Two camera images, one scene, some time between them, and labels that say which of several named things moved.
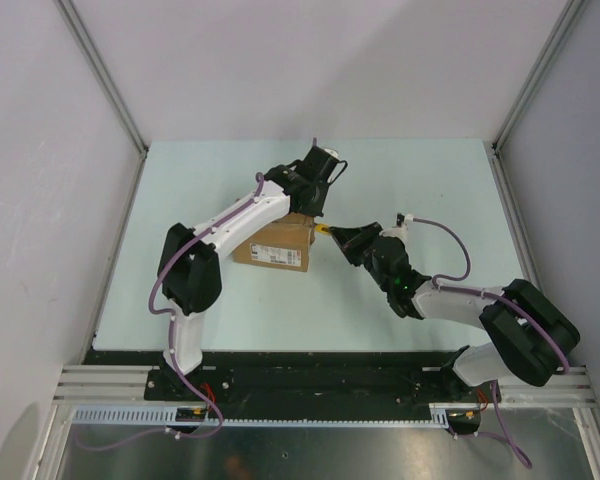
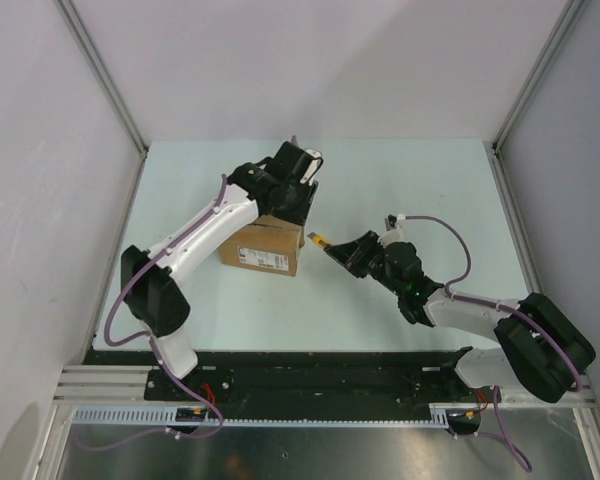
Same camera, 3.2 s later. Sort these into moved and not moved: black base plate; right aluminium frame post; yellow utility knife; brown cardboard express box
Moved: brown cardboard express box; yellow utility knife
Not moved: right aluminium frame post; black base plate
